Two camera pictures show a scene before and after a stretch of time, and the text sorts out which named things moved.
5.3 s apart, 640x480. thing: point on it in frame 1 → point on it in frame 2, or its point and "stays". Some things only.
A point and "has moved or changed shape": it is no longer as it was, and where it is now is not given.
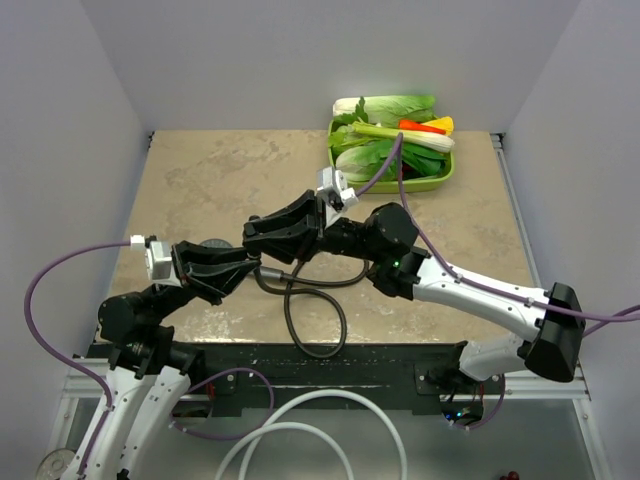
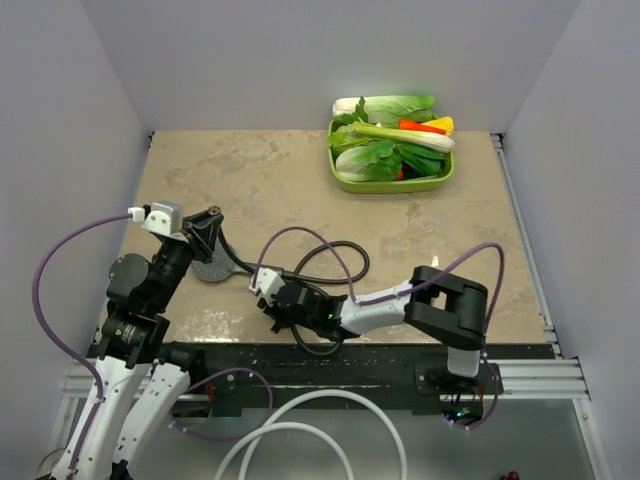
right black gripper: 288,235 → 272,310
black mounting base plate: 249,378 stays
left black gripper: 210,271 → 195,242
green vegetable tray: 412,185 stays
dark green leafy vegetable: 424,161 stays
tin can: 54,463 stays
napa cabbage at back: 389,109 stays
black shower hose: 279,275 has moved or changed shape
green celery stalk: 424,140 stays
